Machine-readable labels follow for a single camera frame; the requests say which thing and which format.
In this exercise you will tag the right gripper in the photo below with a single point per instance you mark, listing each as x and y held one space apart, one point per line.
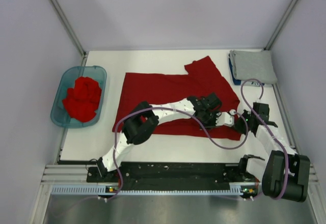
238 124

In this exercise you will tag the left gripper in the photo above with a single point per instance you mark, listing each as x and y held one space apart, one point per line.
213 123

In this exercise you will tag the dark red t-shirt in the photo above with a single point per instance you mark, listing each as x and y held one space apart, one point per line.
202 79

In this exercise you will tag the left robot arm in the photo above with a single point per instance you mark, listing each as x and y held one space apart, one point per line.
136 128

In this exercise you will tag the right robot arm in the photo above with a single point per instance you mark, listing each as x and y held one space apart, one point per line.
285 173

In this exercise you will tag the folded grey t-shirt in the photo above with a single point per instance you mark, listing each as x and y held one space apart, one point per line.
252 64

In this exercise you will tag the bright red t-shirt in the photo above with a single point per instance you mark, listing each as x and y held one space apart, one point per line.
83 99

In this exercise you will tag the teal plastic bin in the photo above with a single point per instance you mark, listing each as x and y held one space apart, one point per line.
59 115

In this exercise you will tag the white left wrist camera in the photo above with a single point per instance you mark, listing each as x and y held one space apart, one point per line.
228 118

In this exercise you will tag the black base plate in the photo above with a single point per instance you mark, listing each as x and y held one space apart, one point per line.
208 176

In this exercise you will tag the aluminium frame rail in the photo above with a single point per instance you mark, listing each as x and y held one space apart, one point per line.
78 174

